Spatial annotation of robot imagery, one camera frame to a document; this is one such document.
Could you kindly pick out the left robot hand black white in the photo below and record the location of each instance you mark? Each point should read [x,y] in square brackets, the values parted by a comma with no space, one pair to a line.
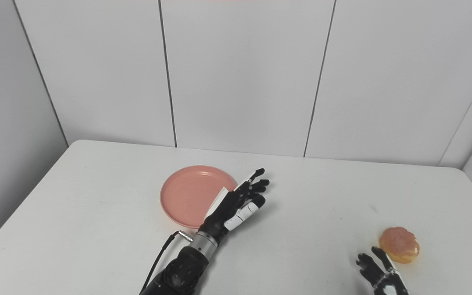
[236,205]

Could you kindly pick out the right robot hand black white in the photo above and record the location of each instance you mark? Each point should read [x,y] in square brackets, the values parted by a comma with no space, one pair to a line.
[381,274]

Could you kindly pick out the cream puff pastry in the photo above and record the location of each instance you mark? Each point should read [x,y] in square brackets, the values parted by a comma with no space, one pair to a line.
[400,244]

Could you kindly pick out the pink round plate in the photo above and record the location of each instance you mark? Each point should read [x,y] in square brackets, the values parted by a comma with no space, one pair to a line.
[191,196]

